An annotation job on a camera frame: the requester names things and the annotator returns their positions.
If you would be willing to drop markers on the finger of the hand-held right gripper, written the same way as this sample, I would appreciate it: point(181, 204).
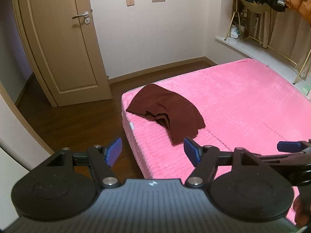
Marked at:
point(289, 146)
point(279, 156)

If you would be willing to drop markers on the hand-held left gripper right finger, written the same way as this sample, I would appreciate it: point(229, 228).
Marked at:
point(192, 151)

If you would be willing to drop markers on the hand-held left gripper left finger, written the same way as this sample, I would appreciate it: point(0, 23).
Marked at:
point(114, 151)

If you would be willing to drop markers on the dark brown knit sweater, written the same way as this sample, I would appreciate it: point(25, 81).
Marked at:
point(170, 109)

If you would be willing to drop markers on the gold clothes rack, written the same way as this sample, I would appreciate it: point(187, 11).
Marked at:
point(255, 9)

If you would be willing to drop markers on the person's right hand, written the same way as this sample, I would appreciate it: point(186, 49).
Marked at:
point(302, 211)

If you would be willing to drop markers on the white mattress label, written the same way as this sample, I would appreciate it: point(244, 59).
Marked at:
point(132, 125)

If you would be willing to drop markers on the pink ribbed bed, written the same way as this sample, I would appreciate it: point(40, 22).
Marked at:
point(243, 102)

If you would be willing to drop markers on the wooden baseboard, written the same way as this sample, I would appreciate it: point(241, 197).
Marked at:
point(158, 66)

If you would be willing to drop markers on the white window sill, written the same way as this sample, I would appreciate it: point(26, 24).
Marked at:
point(245, 51)

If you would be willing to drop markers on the wooden door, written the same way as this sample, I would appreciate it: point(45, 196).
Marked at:
point(60, 53)

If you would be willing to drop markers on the beige curtain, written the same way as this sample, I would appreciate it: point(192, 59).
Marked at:
point(289, 34)

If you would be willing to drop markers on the white plastic bag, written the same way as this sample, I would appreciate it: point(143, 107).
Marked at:
point(236, 32)

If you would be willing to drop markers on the orange wall switch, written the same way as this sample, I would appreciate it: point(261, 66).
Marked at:
point(130, 1)

